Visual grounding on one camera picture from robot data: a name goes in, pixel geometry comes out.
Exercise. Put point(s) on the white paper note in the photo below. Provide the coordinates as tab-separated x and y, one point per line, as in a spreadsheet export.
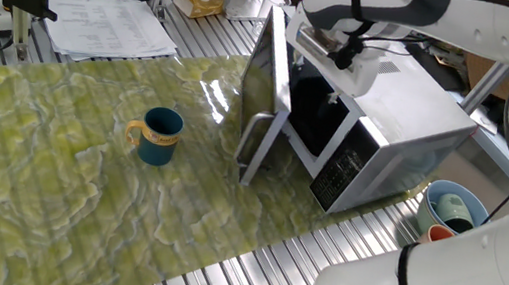
485	121

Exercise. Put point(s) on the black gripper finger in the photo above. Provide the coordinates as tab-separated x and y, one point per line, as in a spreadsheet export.
333	99

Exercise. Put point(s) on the stack of light blue cups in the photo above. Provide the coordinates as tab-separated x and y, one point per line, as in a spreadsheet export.
426	209

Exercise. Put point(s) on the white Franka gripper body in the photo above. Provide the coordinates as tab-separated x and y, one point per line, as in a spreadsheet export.
362	78

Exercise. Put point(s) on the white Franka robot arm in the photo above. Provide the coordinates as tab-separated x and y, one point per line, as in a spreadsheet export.
504	28

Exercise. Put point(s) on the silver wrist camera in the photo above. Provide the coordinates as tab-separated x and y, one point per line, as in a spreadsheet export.
315	40

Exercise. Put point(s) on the silver microwave oven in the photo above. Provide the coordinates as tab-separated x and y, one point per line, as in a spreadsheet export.
406	109

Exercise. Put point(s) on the white printed paper stack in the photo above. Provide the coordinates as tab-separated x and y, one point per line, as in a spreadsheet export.
105	26

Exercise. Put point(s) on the short aluminium post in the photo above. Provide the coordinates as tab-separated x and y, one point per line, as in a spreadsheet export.
19	31

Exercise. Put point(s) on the green marble pattern mat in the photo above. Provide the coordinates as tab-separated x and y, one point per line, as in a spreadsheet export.
47	207

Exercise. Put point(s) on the white power strip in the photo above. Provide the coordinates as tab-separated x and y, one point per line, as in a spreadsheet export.
0	13

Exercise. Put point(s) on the black glass microwave door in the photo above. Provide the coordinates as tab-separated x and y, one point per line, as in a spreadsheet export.
262	88

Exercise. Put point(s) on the brown cardboard box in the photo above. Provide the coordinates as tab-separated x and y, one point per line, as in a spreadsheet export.
477	74

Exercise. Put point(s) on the pale green mug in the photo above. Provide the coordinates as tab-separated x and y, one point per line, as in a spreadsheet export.
452	207

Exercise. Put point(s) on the orange cup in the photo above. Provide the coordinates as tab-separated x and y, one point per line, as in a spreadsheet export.
438	234

